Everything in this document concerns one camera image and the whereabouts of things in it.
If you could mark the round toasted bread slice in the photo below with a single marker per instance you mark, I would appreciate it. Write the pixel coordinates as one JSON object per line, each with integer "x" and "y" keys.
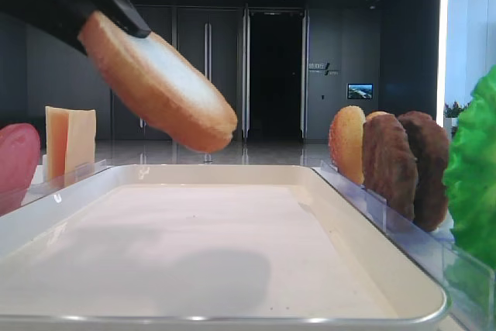
{"x": 159, "y": 85}

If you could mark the orange cheese slice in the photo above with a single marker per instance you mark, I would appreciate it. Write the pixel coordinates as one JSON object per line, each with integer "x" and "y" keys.
{"x": 56, "y": 141}

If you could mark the pale yellow cheese slice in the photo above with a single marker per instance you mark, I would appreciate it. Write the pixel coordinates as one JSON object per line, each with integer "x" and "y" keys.
{"x": 81, "y": 134}

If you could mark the golden bread slice upright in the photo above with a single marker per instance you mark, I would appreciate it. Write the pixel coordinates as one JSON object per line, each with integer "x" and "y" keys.
{"x": 346, "y": 142}

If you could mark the brown meat patty front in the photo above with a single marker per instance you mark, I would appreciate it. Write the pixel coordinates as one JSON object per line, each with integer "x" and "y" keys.
{"x": 389, "y": 165}

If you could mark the brown meat patty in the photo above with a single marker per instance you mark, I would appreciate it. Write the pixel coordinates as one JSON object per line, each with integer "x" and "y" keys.
{"x": 389, "y": 165}
{"x": 430, "y": 145}

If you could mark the brown meat patty rear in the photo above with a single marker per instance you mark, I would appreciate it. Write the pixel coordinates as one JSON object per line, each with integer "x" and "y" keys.
{"x": 430, "y": 145}

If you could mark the green lettuce leaf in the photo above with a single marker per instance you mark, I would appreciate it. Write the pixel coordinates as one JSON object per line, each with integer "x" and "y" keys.
{"x": 470, "y": 174}

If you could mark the clear acrylic left rack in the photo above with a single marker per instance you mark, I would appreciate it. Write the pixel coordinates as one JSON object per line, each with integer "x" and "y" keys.
{"x": 12, "y": 200}

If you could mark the clear acrylic rack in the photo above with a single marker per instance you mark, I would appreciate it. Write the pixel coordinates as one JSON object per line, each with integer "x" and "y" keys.
{"x": 12, "y": 200}
{"x": 469, "y": 282}

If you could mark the white rectangular tray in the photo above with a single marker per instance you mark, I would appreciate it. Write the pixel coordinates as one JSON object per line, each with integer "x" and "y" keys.
{"x": 208, "y": 247}

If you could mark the potted plant with flowers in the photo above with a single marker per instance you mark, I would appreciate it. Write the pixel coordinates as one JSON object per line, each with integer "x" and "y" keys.
{"x": 454, "y": 110}

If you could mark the clear acrylic right rack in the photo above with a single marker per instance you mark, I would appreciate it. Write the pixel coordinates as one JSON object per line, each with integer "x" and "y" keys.
{"x": 469, "y": 282}

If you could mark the open glass door frame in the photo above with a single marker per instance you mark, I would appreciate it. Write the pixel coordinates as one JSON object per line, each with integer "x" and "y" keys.
{"x": 274, "y": 77}

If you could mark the wall sign lettering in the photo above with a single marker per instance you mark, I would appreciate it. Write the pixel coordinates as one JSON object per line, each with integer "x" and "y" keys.
{"x": 322, "y": 68}

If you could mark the small wall display screen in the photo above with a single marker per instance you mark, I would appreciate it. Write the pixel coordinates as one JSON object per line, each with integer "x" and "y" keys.
{"x": 360, "y": 91}

